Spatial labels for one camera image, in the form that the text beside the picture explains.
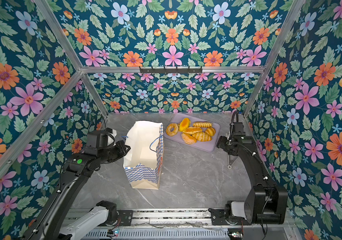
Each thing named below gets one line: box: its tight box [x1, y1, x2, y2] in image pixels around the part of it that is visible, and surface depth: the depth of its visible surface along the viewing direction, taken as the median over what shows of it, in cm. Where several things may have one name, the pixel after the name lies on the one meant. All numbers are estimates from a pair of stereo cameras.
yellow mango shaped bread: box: [179, 117, 191, 132], surface depth 106 cm
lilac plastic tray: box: [185, 115, 221, 152], surface depth 103 cm
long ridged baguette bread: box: [192, 122, 213, 128], surface depth 109 cm
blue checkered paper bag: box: [123, 121, 164, 190], surface depth 79 cm
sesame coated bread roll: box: [181, 132, 197, 145], surface depth 101 cm
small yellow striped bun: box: [205, 127, 216, 137], surface depth 106 cm
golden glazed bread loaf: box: [183, 126, 203, 135], surface depth 107 cm
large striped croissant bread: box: [191, 131, 213, 142], surface depth 102 cm
